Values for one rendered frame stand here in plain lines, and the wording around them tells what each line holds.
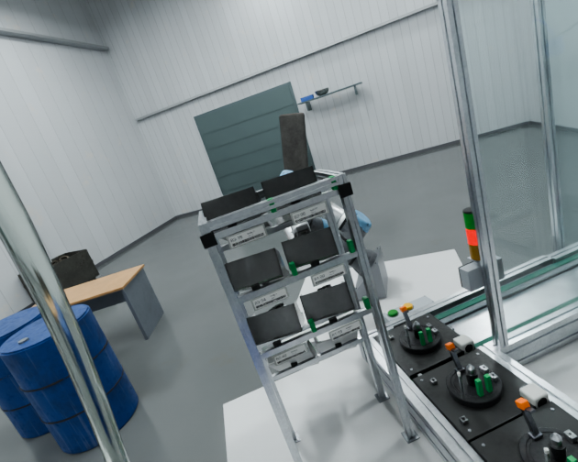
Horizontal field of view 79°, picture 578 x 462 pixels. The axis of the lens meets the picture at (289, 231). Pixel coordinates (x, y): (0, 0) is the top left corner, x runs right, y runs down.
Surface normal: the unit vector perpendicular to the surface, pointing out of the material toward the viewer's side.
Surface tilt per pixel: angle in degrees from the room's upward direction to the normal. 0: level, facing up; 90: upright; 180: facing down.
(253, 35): 90
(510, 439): 0
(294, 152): 90
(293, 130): 90
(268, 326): 65
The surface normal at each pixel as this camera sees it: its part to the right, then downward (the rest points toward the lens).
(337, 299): -0.07, -0.14
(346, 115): -0.22, 0.36
